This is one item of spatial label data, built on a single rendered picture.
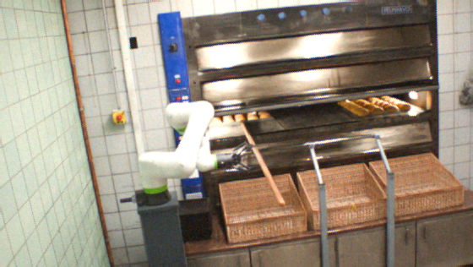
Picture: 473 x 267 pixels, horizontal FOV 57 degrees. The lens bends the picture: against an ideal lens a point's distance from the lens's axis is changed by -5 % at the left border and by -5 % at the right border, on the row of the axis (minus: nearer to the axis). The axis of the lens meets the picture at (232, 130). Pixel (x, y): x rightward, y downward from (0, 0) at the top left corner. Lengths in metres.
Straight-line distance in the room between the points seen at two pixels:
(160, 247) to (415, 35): 2.47
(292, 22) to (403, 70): 0.95
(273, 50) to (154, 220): 1.64
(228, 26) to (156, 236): 1.66
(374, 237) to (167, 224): 1.61
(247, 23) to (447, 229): 2.09
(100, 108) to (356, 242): 2.06
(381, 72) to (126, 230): 2.33
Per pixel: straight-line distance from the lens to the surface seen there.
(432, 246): 3.59
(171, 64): 3.28
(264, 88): 3.37
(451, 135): 4.00
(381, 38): 3.60
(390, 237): 3.33
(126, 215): 3.63
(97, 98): 3.41
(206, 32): 3.32
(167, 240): 2.34
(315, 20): 3.44
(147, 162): 2.22
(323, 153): 3.56
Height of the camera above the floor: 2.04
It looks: 13 degrees down
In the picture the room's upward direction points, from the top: 7 degrees counter-clockwise
